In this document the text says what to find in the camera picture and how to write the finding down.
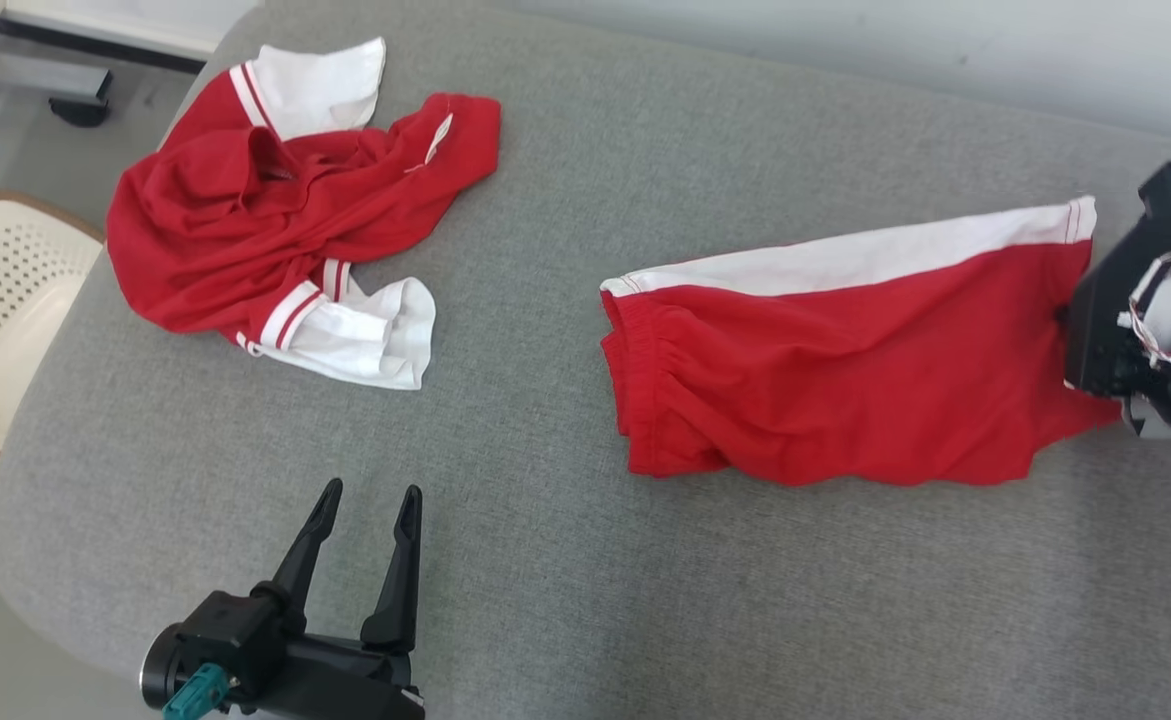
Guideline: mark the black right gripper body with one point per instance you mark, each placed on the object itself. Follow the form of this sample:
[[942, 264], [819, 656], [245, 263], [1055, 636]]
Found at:
[[1100, 330]]

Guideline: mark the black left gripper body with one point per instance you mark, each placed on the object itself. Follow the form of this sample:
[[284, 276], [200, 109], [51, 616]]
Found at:
[[345, 685]]

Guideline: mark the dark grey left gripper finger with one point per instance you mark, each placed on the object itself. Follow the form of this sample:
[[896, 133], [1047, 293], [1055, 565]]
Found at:
[[400, 590], [310, 550]]

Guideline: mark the red shorts with white stripe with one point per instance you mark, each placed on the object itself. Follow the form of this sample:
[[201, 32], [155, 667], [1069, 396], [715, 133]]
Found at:
[[845, 380]]

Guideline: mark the red jersey with white sleeves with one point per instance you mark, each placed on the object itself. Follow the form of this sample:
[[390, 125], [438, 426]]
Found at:
[[205, 250]]

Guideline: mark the cream perforated laundry basket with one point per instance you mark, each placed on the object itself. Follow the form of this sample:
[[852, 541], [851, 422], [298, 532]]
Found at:
[[5, 300]]

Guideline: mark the black caster wheel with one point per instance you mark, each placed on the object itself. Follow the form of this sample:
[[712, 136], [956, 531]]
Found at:
[[80, 110]]

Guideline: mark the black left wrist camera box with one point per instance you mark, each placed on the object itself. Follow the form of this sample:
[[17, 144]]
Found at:
[[230, 625]]

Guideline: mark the grey metal frame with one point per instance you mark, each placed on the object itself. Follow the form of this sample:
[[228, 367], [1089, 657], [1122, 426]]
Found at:
[[45, 72]]

